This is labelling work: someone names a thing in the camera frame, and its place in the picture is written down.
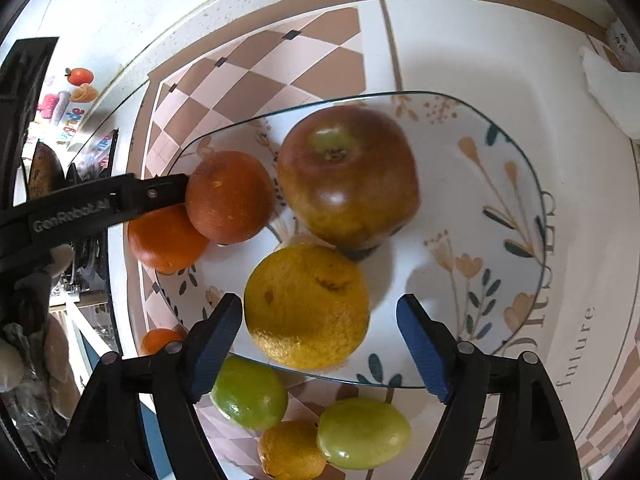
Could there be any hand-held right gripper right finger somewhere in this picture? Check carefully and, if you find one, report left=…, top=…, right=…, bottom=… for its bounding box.
left=396, top=294, right=583, bottom=480

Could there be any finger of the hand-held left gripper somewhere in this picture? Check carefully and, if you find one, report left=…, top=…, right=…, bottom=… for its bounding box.
left=107, top=173, right=191, bottom=227

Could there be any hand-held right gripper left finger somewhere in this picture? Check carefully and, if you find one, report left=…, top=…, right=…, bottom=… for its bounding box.
left=54, top=292, right=244, bottom=480

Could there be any dark orange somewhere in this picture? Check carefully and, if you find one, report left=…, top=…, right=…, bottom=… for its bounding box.
left=185, top=150, right=277, bottom=245

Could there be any large yellow citrus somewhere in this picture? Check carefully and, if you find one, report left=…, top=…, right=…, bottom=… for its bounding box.
left=243, top=244, right=371, bottom=370

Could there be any floral glass plate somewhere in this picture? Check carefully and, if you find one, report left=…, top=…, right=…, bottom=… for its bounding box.
left=150, top=91, right=547, bottom=390

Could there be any bright orange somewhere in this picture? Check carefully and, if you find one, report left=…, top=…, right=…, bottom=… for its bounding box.
left=127, top=204, right=211, bottom=274

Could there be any green plum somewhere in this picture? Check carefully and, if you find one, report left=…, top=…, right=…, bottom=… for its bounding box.
left=210, top=356, right=289, bottom=431
left=316, top=397, right=413, bottom=471

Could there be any small orange tangerine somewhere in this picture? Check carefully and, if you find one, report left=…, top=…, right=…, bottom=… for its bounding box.
left=140, top=328, right=186, bottom=357

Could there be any small yellow citrus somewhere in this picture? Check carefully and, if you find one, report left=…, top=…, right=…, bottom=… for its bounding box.
left=257, top=420, right=327, bottom=480

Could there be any red green apple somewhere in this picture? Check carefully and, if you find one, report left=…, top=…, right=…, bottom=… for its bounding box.
left=277, top=105, right=421, bottom=251

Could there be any checked printed tablecloth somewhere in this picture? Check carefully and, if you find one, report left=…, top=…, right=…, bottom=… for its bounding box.
left=120, top=0, right=640, bottom=480

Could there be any white tissue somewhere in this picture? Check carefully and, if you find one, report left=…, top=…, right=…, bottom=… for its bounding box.
left=580, top=46, right=640, bottom=137

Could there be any colourful wall sticker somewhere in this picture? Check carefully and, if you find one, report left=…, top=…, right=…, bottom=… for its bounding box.
left=37, top=66, right=98, bottom=143

